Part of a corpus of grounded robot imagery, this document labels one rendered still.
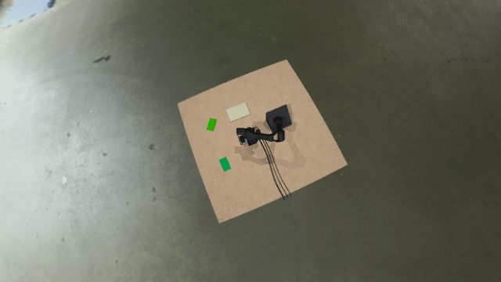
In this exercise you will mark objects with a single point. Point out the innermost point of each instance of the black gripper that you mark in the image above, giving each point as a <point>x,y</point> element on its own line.
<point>242,139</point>

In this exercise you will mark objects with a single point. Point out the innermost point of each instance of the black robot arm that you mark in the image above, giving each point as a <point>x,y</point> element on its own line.
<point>250,134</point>

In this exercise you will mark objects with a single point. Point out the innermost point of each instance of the green rectangular block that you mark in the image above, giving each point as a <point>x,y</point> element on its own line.
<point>225,165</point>
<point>211,124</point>

